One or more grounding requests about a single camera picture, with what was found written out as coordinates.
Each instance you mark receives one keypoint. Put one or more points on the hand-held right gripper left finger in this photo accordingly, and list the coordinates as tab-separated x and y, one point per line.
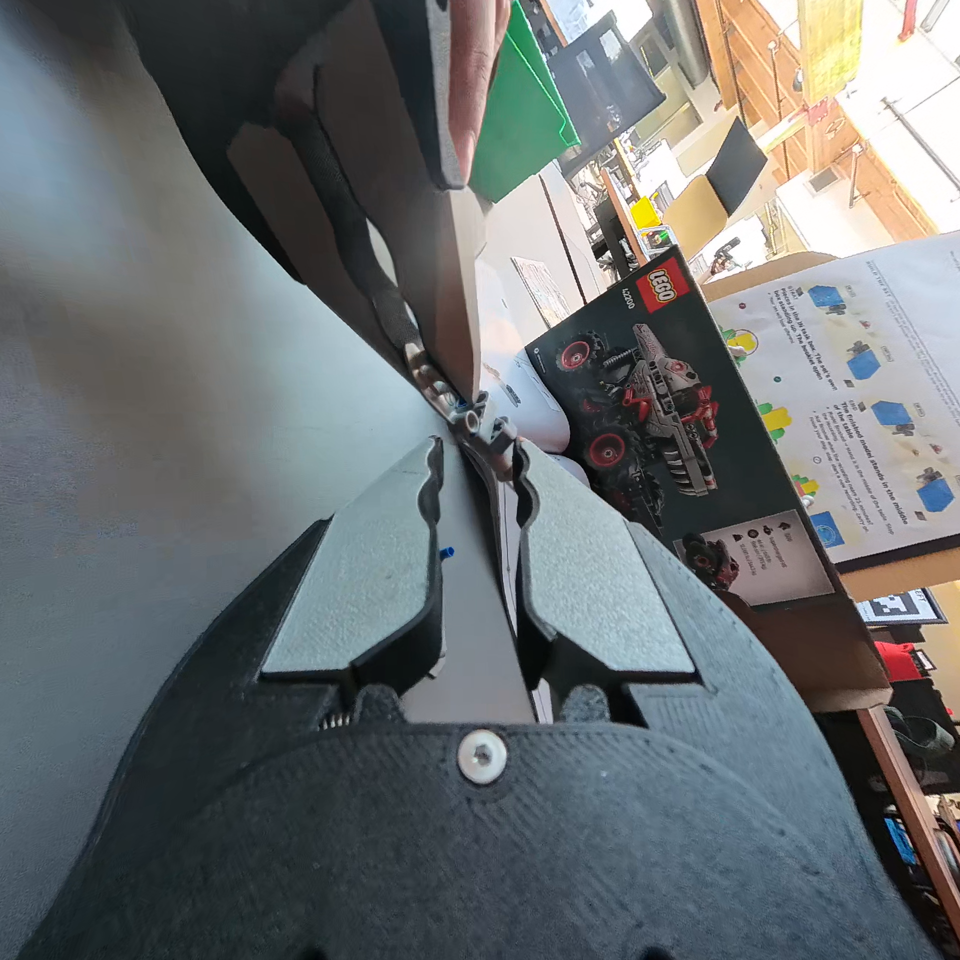
360	585

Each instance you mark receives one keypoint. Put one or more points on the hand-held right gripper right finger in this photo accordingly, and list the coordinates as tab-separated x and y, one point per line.
600	592

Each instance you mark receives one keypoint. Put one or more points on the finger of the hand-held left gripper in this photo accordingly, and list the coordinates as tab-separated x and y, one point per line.
427	262
292	210

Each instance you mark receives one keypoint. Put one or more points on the grey toy brick assembly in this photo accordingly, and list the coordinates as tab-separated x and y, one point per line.
480	427

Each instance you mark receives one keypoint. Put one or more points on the black toy brick set box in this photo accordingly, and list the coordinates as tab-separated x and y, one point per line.
675	375

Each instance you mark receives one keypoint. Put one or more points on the person's left hand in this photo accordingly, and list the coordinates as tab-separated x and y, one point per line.
476	75

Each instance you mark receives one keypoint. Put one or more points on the sticker sheet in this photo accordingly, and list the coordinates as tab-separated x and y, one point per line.
540	289

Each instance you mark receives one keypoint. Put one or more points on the green plastic bin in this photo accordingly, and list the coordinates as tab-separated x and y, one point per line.
517	112

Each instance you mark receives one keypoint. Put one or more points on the open instruction booklet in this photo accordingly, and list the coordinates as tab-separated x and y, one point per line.
536	412

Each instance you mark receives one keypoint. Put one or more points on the yellow box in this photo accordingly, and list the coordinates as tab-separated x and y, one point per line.
643	211

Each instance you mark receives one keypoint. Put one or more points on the black computer monitor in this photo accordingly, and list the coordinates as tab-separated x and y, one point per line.
600	82

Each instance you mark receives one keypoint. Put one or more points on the framed marker sign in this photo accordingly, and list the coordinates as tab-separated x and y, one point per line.
900	606

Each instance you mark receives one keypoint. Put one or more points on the black and tan chair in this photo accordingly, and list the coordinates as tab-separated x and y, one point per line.
739	165

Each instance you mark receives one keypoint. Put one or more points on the printed instruction poster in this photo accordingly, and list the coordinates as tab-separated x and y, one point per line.
862	375

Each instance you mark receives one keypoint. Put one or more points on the wooden side table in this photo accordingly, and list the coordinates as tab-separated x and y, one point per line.
904	787

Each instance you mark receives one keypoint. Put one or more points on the metal ventilation duct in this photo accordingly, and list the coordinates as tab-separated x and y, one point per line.
686	37

